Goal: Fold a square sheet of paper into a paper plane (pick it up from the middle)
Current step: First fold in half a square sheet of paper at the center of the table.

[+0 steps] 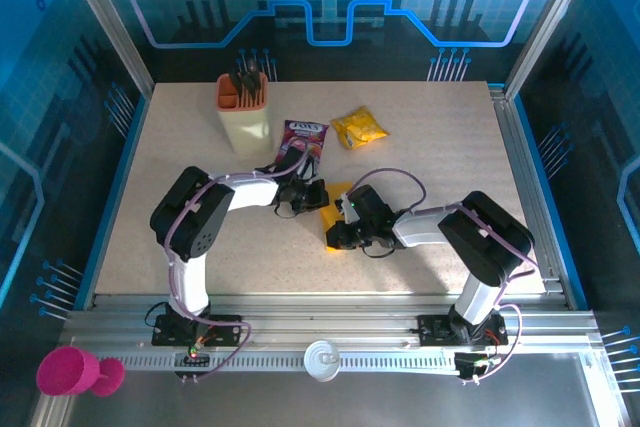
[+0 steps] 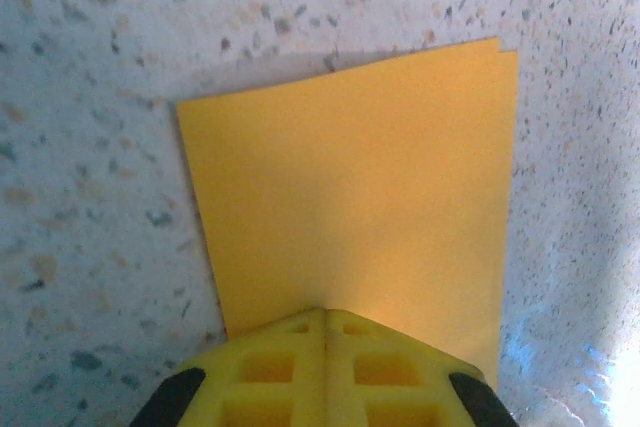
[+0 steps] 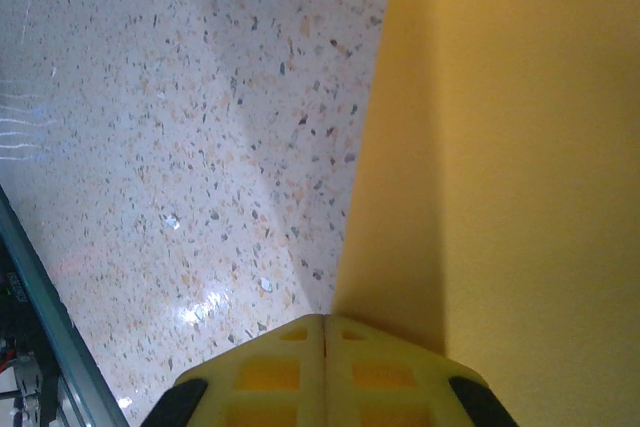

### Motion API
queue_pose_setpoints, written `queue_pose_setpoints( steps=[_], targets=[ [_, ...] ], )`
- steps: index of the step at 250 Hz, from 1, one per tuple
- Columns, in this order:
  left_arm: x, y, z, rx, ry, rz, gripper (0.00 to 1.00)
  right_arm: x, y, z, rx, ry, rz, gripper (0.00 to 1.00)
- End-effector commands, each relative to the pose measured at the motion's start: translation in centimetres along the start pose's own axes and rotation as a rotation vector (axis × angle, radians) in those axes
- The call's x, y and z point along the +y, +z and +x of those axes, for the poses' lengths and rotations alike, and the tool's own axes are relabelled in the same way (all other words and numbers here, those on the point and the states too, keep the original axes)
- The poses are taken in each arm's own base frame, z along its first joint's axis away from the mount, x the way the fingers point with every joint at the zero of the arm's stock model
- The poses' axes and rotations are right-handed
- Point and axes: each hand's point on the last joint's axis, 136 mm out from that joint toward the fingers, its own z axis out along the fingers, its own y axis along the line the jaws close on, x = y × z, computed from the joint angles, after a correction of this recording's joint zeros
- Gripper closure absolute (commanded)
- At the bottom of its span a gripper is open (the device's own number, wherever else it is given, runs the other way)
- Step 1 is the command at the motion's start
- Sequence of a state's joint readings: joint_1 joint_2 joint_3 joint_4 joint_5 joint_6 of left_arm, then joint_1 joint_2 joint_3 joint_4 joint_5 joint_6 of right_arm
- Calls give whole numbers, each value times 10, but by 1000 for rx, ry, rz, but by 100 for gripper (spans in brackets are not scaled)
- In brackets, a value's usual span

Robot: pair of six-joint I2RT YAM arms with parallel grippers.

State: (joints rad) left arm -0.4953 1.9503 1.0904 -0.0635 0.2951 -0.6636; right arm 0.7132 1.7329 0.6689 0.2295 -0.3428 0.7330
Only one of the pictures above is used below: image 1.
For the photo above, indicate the orange paper sheet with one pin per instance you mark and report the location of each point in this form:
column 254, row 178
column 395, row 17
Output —
column 331, row 217

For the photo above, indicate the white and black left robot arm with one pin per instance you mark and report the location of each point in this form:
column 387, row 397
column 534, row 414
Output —
column 190, row 217

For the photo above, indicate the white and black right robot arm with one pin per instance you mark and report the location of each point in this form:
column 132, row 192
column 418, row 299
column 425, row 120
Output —
column 480, row 242

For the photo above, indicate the purple candy bag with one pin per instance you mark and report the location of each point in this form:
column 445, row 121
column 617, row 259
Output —
column 305, row 134

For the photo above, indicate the yellow snack bag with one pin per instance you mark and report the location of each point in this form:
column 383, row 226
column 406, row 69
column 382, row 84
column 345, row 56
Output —
column 359, row 128

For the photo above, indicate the cream knife block orange top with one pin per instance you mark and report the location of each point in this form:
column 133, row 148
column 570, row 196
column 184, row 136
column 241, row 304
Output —
column 247, row 129

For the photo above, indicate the black electronics board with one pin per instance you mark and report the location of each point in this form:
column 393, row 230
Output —
column 192, row 364
column 472, row 367

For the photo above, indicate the pink plastic goblet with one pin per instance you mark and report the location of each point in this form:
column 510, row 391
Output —
column 65, row 372

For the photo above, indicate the aluminium mounting rail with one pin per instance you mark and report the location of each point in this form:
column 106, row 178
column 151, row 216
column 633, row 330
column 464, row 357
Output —
column 325, row 319

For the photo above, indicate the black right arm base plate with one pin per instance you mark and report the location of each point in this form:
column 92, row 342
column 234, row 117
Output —
column 432, row 329

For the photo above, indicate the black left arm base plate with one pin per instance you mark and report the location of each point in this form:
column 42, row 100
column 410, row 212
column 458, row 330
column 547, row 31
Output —
column 227, row 329

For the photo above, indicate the aluminium side rail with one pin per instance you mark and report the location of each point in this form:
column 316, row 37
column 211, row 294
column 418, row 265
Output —
column 520, row 147

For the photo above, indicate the aluminium frame post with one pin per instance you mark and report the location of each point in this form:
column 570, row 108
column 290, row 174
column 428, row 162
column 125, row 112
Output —
column 550, row 22
column 107, row 22

